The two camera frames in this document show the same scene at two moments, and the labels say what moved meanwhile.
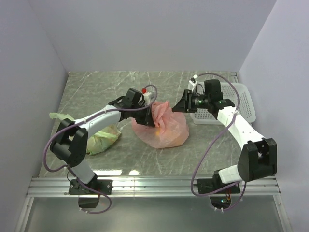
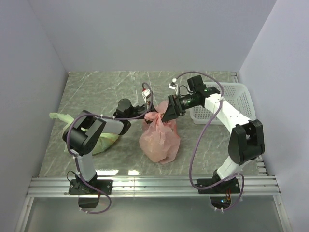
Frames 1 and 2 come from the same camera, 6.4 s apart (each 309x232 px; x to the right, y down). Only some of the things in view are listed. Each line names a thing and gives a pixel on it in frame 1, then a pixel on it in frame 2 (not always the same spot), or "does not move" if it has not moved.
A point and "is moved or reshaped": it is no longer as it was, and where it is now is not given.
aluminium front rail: [148, 186] does not move
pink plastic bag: [171, 129] is moved or reshaped
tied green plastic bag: [100, 141] does not move
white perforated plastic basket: [229, 92] does not move
